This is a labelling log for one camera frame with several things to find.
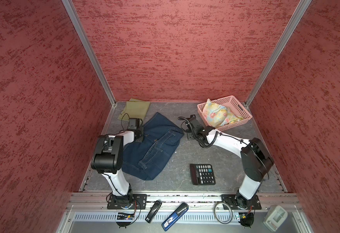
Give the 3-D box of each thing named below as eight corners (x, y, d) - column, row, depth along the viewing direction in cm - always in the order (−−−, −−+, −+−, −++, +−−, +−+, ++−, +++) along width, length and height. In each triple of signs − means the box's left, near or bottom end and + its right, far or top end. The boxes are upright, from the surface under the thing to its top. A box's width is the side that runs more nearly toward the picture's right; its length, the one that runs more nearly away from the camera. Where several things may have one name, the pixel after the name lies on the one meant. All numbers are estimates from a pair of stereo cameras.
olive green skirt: (119, 118, 112) (118, 116, 110) (129, 100, 125) (128, 98, 122) (143, 122, 110) (142, 120, 107) (150, 104, 123) (150, 101, 120)
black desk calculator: (191, 185, 82) (192, 183, 79) (190, 165, 89) (190, 163, 86) (214, 185, 82) (215, 183, 79) (211, 166, 89) (212, 163, 86)
